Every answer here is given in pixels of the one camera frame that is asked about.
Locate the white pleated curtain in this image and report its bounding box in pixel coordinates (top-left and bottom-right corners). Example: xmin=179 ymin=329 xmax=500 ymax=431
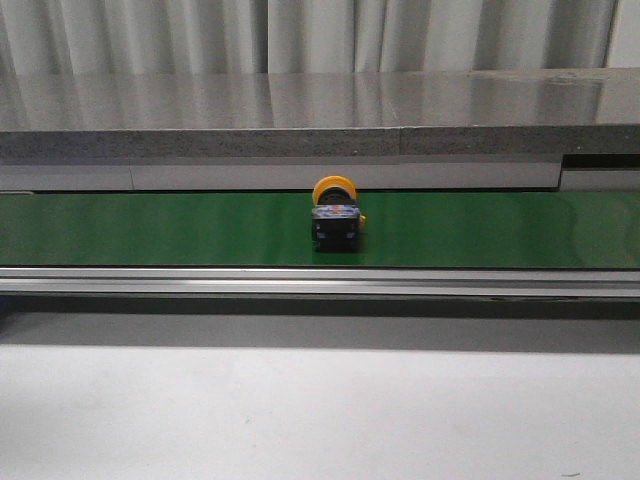
xmin=1 ymin=1 xmax=639 ymax=75

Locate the yellow mushroom push button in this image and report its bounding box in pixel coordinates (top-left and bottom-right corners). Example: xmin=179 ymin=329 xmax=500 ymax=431
xmin=311 ymin=175 xmax=366 ymax=253

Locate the grey stone counter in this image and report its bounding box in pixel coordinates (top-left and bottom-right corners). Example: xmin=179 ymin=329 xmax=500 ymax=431
xmin=1 ymin=68 xmax=639 ymax=192

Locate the green conveyor belt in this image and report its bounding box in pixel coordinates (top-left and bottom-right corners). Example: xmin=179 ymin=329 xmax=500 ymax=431
xmin=1 ymin=191 xmax=639 ymax=269

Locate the aluminium conveyor frame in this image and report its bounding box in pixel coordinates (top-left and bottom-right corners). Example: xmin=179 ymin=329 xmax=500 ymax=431
xmin=1 ymin=262 xmax=639 ymax=299

